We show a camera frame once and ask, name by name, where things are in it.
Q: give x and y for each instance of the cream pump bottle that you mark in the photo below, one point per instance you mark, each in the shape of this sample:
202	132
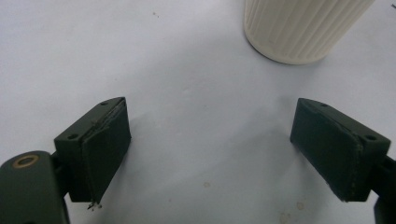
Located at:
299	28

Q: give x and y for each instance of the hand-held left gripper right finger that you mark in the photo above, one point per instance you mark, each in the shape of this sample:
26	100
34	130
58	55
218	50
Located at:
330	146

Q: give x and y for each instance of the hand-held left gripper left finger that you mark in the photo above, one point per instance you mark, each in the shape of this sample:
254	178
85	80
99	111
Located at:
102	149

